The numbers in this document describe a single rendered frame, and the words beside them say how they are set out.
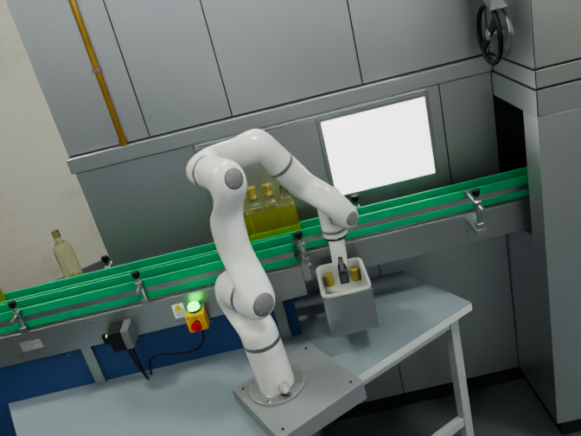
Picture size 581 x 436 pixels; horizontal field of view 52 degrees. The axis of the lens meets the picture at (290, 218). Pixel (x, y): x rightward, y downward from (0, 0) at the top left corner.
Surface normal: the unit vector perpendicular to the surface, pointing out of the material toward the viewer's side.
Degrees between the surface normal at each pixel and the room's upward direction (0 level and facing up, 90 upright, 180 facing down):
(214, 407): 0
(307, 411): 2
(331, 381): 2
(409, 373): 90
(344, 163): 90
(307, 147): 90
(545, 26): 90
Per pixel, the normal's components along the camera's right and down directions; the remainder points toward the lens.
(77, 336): 0.07, 0.40
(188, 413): -0.23, -0.89
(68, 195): 0.52, 0.23
